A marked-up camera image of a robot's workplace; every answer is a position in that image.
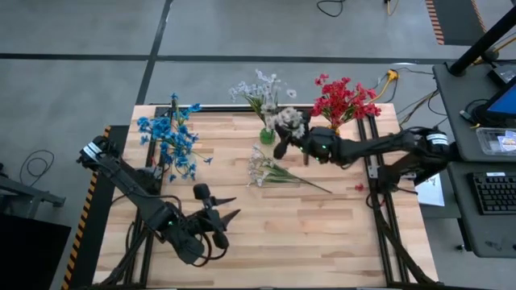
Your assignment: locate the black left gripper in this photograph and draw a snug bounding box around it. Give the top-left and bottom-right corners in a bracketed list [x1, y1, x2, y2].
[187, 183, 242, 250]

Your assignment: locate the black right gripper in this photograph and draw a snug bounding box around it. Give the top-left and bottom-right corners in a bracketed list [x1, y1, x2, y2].
[273, 109, 319, 162]

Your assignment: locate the white artificial flower bunch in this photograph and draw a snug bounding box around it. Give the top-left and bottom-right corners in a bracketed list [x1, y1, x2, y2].
[227, 68, 307, 140]
[245, 143, 334, 195]

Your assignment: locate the blue artificial flower bunch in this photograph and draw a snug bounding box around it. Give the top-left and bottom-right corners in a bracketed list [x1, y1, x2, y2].
[135, 114, 175, 147]
[159, 92, 215, 184]

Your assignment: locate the green glass vase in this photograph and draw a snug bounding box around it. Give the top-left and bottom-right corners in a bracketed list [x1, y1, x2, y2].
[259, 127, 277, 146]

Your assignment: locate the white paper sheet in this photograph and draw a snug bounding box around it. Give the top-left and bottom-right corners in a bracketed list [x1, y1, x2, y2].
[414, 171, 446, 208]

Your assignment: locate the grey side desk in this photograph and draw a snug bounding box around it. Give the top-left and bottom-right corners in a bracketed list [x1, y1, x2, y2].
[433, 60, 516, 163]

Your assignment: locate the clear plastic container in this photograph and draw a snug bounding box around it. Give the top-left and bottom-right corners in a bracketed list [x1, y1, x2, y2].
[476, 126, 516, 157]

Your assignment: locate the black striped floor mat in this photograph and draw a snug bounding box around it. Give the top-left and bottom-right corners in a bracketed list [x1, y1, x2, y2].
[425, 0, 489, 47]

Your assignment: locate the black box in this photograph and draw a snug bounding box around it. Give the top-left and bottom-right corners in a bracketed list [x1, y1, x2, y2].
[0, 213, 73, 290]

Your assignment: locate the grey metal stand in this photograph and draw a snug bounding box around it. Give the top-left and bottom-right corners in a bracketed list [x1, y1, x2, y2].
[0, 160, 67, 221]

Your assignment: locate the black keyboard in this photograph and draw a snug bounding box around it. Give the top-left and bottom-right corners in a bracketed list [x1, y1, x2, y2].
[472, 172, 516, 216]

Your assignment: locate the grey keyboard desk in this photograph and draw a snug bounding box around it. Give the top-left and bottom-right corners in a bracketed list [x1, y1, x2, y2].
[446, 160, 516, 259]

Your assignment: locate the monitor with blue screen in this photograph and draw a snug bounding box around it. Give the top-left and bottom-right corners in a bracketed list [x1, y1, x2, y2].
[481, 78, 516, 124]

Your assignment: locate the black box device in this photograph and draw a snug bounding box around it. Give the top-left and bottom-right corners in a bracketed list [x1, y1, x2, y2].
[487, 64, 516, 85]

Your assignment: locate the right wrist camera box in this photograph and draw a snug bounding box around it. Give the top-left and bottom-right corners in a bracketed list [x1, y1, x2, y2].
[309, 126, 343, 165]

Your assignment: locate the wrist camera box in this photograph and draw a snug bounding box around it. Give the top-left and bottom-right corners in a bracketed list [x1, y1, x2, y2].
[309, 126, 343, 165]
[171, 227, 207, 266]

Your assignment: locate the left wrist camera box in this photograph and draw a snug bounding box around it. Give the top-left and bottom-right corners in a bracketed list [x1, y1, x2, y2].
[171, 227, 207, 266]

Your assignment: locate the black table frame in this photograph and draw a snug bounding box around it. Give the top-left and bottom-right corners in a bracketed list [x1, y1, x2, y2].
[96, 97, 443, 289]

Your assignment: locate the yellow power cord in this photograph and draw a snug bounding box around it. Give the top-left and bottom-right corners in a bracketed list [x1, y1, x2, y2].
[368, 68, 401, 104]

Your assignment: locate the black striped base plate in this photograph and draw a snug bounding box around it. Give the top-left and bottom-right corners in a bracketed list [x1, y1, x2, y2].
[60, 125, 132, 290]

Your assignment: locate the black diagonal post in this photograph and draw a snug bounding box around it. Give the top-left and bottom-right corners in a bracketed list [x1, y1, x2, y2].
[449, 6, 516, 77]

